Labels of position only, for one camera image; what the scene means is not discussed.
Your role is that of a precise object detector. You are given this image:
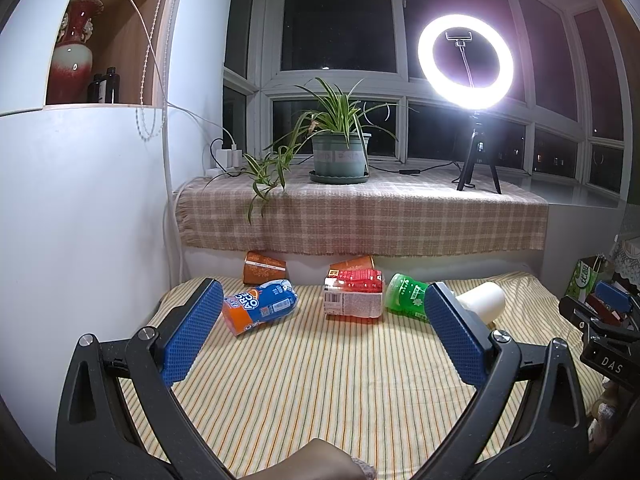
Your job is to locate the pink knit sleeve forearm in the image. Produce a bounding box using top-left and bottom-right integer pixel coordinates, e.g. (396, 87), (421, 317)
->
(245, 439), (378, 480)

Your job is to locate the white paper cup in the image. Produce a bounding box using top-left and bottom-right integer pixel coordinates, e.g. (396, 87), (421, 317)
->
(457, 282), (506, 325)

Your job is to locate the copper cup left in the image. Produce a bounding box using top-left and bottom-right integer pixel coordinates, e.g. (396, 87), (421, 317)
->
(242, 252), (288, 285)

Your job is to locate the copper cup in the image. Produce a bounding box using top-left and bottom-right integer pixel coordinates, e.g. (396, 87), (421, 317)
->
(329, 255), (375, 271)
(242, 252), (288, 285)

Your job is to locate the copper cup right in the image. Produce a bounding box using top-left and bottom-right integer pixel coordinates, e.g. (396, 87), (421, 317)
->
(329, 255), (375, 271)

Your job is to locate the green white carton box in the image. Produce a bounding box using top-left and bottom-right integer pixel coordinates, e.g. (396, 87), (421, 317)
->
(565, 255), (608, 301)

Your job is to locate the striped yellow mat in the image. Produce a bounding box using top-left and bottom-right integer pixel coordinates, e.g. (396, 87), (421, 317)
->
(119, 270), (609, 479)

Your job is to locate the black tripod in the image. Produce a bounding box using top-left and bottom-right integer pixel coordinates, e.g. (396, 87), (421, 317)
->
(457, 110), (502, 194)

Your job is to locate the plaid beige cloth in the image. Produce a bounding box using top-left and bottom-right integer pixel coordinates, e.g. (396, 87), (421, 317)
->
(176, 166), (549, 257)

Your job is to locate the dark bottle left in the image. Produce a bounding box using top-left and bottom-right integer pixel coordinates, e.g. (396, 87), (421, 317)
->
(87, 74), (103, 103)

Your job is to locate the dark bottle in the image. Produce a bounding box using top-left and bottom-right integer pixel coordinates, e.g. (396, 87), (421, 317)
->
(103, 66), (120, 104)
(87, 74), (103, 103)

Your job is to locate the spider plant in green pot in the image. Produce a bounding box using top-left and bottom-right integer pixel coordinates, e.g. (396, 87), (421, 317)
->
(243, 76), (402, 226)

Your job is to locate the dark bottle right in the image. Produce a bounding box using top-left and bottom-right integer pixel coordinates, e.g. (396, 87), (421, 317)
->
(103, 66), (120, 104)

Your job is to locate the red white ceramic vase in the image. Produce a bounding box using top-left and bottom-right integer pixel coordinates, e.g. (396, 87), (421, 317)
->
(46, 0), (104, 105)

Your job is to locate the wooden shelf niche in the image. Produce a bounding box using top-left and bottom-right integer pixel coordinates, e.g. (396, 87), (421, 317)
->
(65, 0), (167, 106)

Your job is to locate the black power cable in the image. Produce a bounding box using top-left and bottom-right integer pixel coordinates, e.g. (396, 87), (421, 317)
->
(209, 136), (467, 183)

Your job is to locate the ring light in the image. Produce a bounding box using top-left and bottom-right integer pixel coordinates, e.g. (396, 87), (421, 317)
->
(418, 14), (514, 112)

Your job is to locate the white cable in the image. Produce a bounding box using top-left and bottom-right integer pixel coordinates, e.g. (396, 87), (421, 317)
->
(110, 0), (238, 286)

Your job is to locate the bead chain cord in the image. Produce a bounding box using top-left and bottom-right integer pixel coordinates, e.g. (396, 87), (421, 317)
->
(134, 0), (179, 142)

